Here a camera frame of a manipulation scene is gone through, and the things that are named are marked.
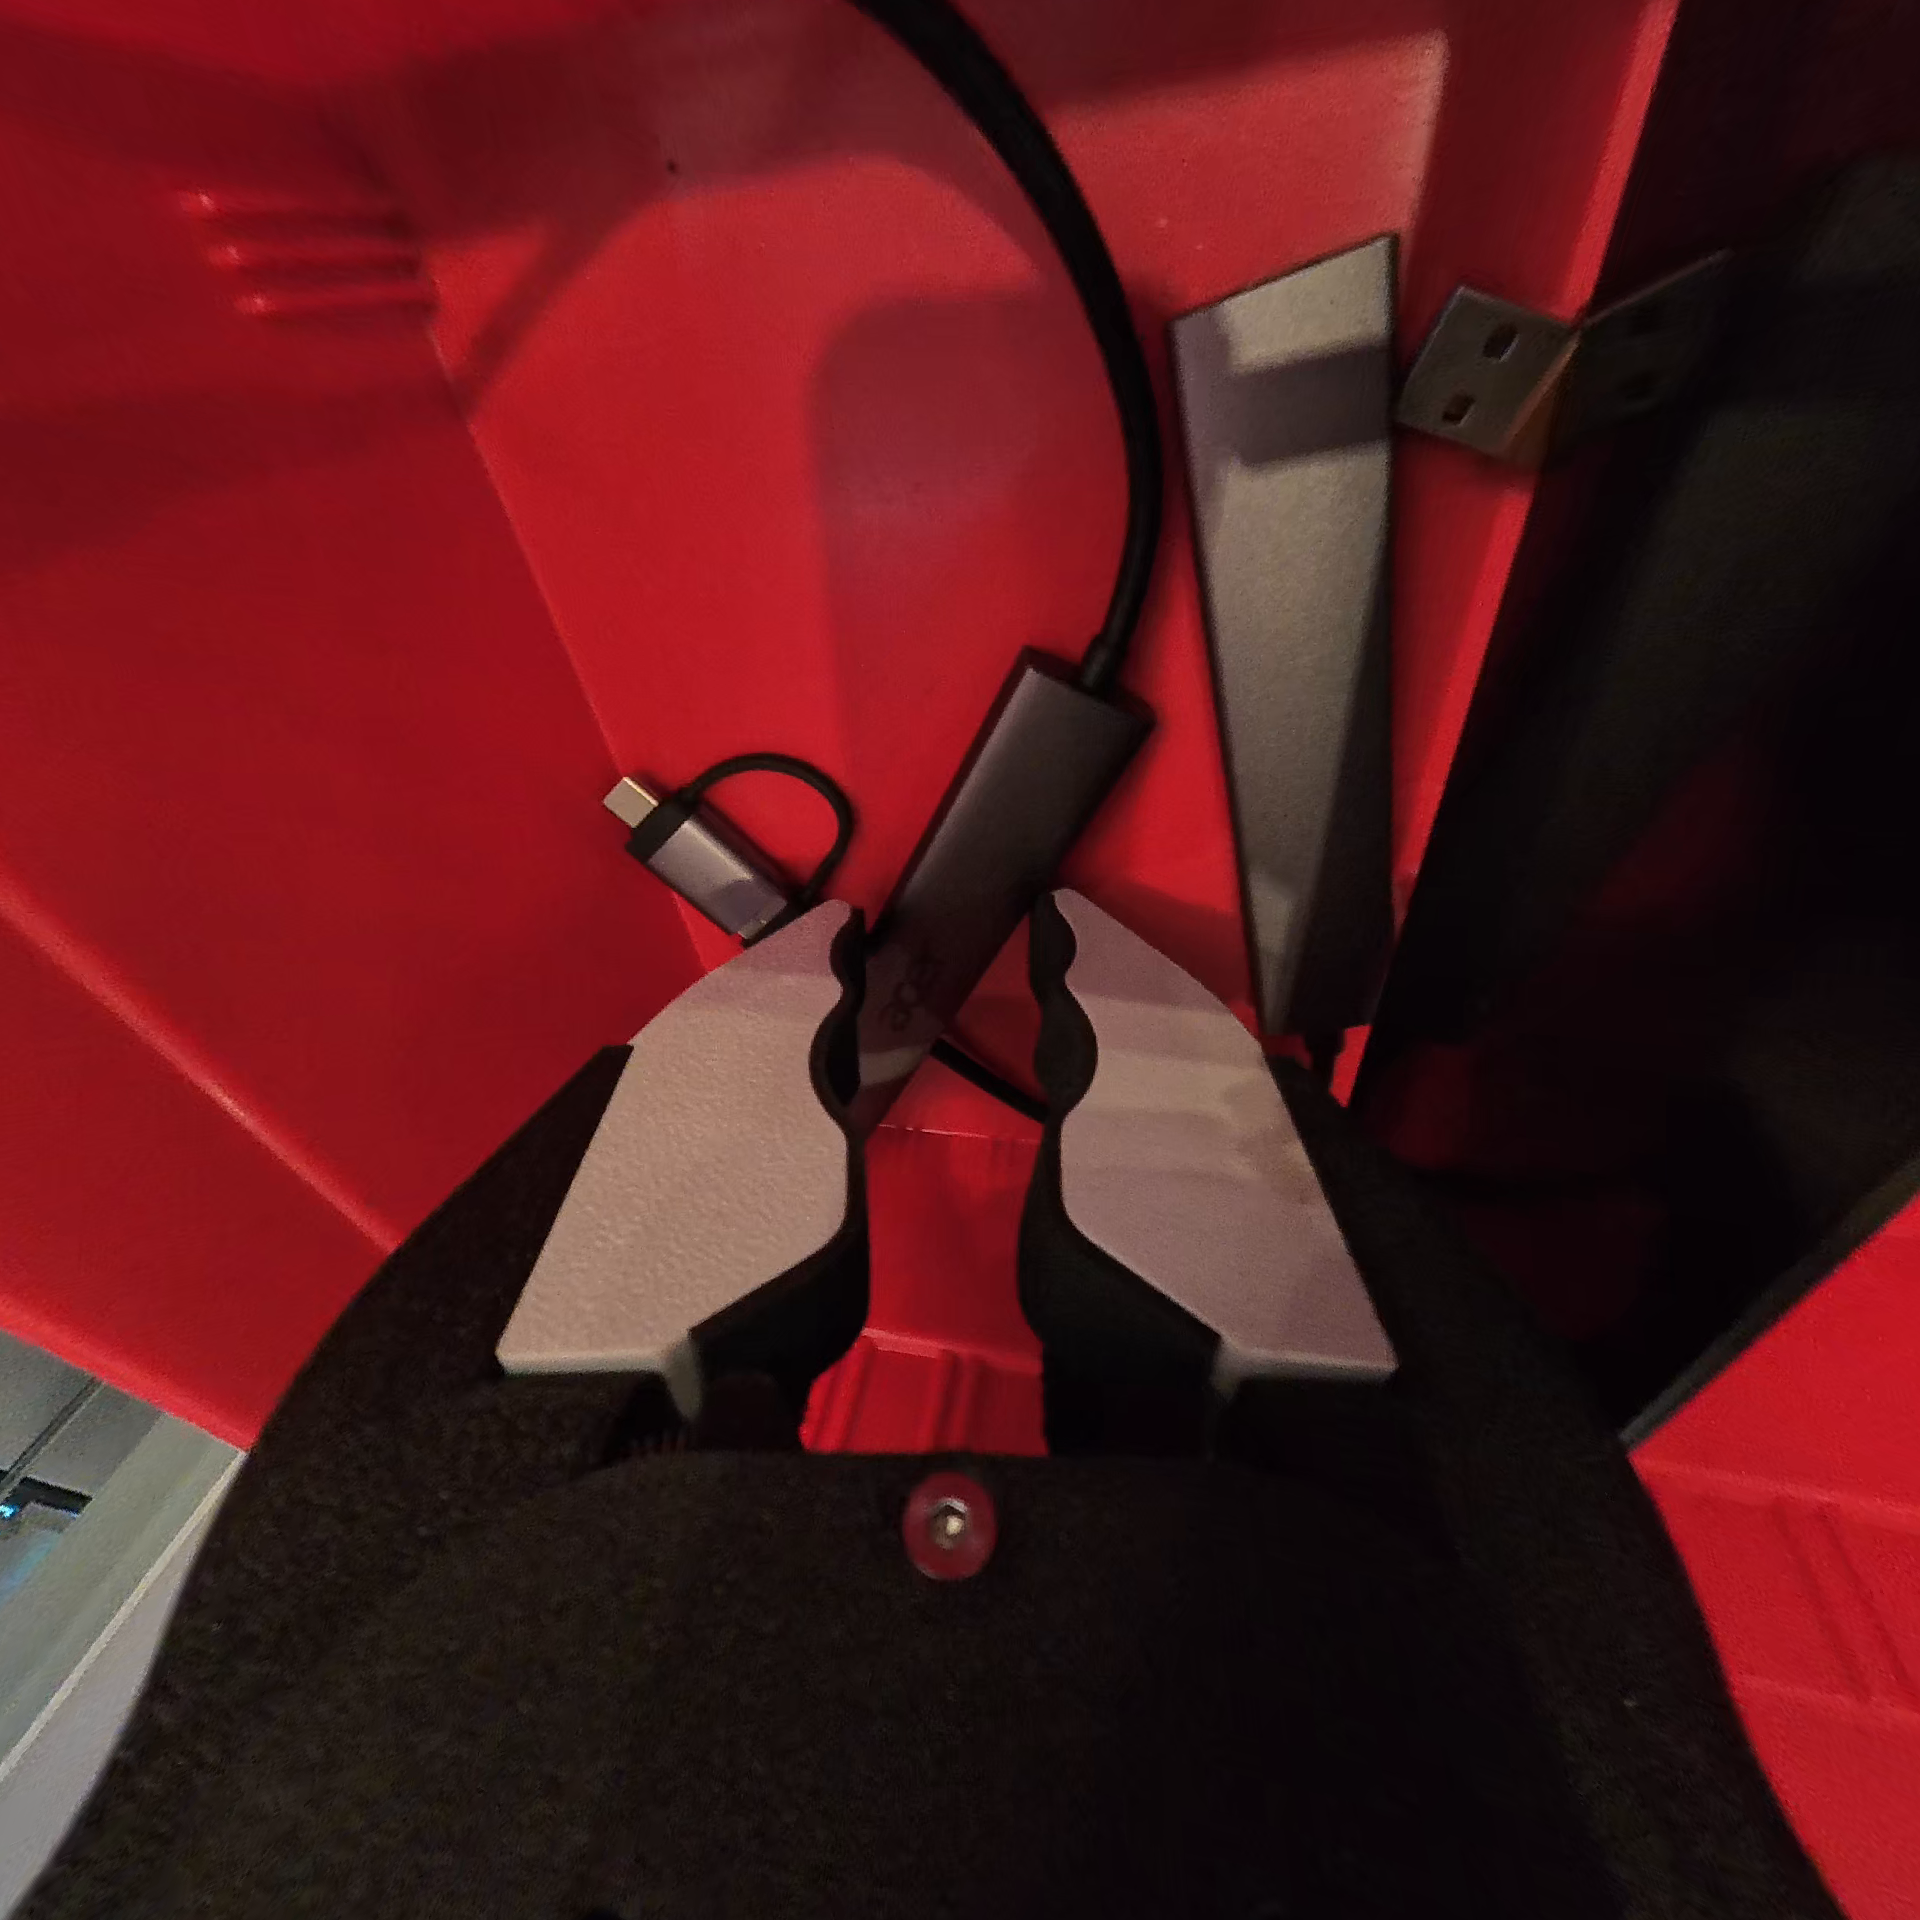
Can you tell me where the grey usb-a plug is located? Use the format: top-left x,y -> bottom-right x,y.
1395,285 -> 1593,473

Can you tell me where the black bin divider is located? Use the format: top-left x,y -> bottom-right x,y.
1341,0 -> 1920,1448

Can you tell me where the black hub cable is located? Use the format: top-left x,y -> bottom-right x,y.
849,0 -> 1169,683

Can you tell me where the red plastic bin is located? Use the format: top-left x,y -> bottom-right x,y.
0,0 -> 1920,1920

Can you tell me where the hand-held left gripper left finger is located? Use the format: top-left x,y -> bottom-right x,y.
495,901 -> 875,1423

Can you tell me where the grey usb hub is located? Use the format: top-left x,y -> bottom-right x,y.
1171,230 -> 1403,1037
854,643 -> 1157,1127

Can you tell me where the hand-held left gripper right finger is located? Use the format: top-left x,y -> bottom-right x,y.
1020,886 -> 1401,1453

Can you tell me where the grey usb-c plug with tether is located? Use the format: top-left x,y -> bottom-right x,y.
603,750 -> 857,943

